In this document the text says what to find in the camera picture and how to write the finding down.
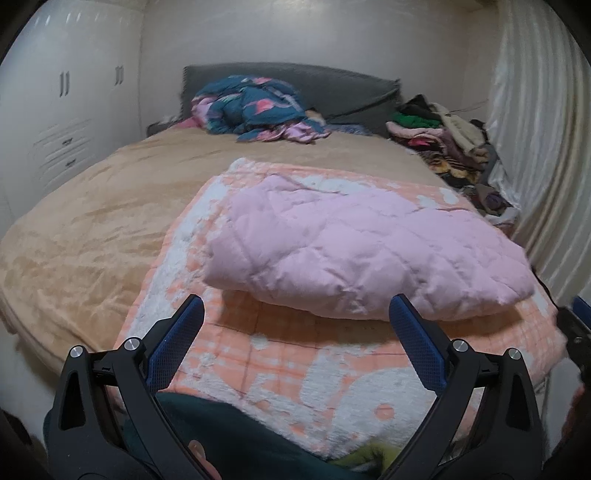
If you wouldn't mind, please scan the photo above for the silver satin curtain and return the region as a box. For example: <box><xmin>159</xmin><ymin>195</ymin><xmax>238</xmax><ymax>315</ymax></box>
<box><xmin>485</xmin><ymin>0</ymin><xmax>591</xmax><ymax>317</ymax></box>

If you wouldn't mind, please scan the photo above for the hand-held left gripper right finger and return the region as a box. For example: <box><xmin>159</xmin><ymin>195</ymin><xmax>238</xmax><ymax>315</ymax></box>
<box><xmin>389</xmin><ymin>294</ymin><xmax>544</xmax><ymax>480</ymax></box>

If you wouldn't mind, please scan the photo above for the dark bedside table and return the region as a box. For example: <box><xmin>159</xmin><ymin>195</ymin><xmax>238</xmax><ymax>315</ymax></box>
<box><xmin>146</xmin><ymin>120</ymin><xmax>179</xmax><ymax>138</ymax></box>

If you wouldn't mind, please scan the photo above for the orange white checked blanket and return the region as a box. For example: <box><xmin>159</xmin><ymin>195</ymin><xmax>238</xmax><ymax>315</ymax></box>
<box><xmin>113</xmin><ymin>158</ymin><xmax>570</xmax><ymax>459</ymax></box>

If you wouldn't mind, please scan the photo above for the pink quilted jacket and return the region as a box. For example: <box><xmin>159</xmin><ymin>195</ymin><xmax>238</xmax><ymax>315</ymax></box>
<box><xmin>203</xmin><ymin>174</ymin><xmax>537</xmax><ymax>322</ymax></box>

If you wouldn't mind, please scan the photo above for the bed with tan bedspread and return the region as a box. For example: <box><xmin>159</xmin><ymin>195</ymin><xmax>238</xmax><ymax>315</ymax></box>
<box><xmin>0</xmin><ymin>127</ymin><xmax>452</xmax><ymax>372</ymax></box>

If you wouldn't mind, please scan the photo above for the person's right hand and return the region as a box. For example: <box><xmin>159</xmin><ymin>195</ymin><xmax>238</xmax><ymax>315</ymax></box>
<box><xmin>560</xmin><ymin>382</ymin><xmax>588</xmax><ymax>445</ymax></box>

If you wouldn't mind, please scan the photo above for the white wardrobe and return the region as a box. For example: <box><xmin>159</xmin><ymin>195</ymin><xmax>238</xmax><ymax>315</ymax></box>
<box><xmin>0</xmin><ymin>0</ymin><xmax>145</xmax><ymax>223</ymax></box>

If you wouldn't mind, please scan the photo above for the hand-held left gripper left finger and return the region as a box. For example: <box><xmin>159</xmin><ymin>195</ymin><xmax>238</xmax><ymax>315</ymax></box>
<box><xmin>47</xmin><ymin>294</ymin><xmax>206</xmax><ymax>480</ymax></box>

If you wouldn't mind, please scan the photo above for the pile of assorted clothes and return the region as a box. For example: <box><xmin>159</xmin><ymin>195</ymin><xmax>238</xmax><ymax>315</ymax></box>
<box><xmin>387</xmin><ymin>95</ymin><xmax>521</xmax><ymax>228</ymax></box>

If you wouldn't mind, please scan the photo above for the teal flamingo print quilt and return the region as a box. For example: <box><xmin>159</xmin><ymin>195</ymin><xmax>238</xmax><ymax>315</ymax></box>
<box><xmin>191</xmin><ymin>75</ymin><xmax>334</xmax><ymax>144</ymax></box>

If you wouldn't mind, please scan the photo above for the dark teal garment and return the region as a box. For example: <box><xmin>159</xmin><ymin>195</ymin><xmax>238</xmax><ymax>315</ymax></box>
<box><xmin>44</xmin><ymin>392</ymin><xmax>385</xmax><ymax>480</ymax></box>

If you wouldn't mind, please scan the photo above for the person's left hand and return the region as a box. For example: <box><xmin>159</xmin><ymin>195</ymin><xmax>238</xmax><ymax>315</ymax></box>
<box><xmin>188</xmin><ymin>440</ymin><xmax>221</xmax><ymax>480</ymax></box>

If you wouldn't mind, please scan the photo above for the olive green cloth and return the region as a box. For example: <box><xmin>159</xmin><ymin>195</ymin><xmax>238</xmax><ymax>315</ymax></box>
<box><xmin>327</xmin><ymin>440</ymin><xmax>408</xmax><ymax>480</ymax></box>

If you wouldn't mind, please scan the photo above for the grey upholstered headboard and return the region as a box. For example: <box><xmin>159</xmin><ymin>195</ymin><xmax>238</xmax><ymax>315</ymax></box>
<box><xmin>180</xmin><ymin>64</ymin><xmax>402</xmax><ymax>138</ymax></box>

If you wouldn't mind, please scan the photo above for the blue patterned pillow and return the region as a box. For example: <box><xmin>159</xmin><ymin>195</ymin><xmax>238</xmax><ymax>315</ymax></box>
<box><xmin>323</xmin><ymin>122</ymin><xmax>371</xmax><ymax>136</ymax></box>

